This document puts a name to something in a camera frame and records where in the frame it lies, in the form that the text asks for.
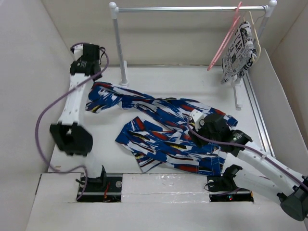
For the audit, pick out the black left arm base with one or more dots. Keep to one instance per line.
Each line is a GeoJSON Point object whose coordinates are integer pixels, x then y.
{"type": "Point", "coordinates": [104, 189]}

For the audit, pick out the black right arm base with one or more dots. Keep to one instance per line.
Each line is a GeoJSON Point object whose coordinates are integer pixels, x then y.
{"type": "Point", "coordinates": [223, 188]}

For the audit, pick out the blue white red patterned trousers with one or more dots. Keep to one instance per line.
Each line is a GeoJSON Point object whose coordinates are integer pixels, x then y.
{"type": "Point", "coordinates": [166, 142]}

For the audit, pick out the cream plastic hanger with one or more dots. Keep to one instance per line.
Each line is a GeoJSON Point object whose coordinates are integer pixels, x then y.
{"type": "Point", "coordinates": [256, 41]}

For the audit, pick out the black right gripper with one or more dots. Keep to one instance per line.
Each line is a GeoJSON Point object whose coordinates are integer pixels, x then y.
{"type": "Point", "coordinates": [197, 141]}

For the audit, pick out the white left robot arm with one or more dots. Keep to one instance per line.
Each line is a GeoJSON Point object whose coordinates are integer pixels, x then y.
{"type": "Point", "coordinates": [69, 133]}

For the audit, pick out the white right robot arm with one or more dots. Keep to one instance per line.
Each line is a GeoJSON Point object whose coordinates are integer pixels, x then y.
{"type": "Point", "coordinates": [277, 182]}

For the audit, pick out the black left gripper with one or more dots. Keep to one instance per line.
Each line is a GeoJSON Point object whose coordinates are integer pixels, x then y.
{"type": "Point", "coordinates": [99, 77]}

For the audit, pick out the white metal clothes rack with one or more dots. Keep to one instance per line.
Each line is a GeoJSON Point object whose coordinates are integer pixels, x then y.
{"type": "Point", "coordinates": [260, 15]}

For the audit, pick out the pink plastic hanger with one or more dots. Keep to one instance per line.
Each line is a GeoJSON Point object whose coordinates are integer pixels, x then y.
{"type": "Point", "coordinates": [227, 38]}

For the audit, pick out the black white printed garment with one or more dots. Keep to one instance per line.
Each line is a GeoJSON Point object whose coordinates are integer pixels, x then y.
{"type": "Point", "coordinates": [240, 54]}

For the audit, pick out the white foam front board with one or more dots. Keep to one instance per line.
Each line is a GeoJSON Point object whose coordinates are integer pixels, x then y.
{"type": "Point", "coordinates": [164, 188]}

